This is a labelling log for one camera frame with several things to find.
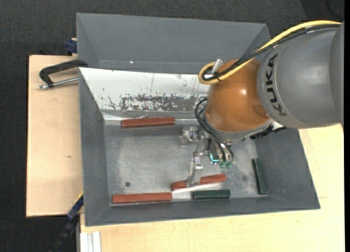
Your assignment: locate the grey metal bin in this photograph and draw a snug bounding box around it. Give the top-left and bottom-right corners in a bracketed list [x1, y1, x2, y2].
[75, 12, 321, 227]

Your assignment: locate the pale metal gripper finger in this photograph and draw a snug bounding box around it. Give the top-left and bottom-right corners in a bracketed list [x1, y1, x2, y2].
[179, 126, 202, 148]
[186, 156, 205, 187]

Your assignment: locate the red-brown flat block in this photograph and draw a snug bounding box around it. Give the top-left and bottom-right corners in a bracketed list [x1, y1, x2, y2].
[120, 116, 176, 129]
[170, 173, 228, 192]
[112, 192, 173, 204]

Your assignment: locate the black cylinder on white bracket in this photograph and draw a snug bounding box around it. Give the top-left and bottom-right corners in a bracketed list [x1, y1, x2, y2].
[250, 123, 287, 140]

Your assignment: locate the pale cardboard board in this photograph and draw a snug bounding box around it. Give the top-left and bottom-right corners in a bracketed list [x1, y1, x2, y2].
[26, 54, 84, 218]

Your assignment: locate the dark green flat block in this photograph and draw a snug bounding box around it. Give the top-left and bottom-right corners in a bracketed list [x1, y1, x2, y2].
[191, 189, 231, 201]
[251, 157, 269, 196]

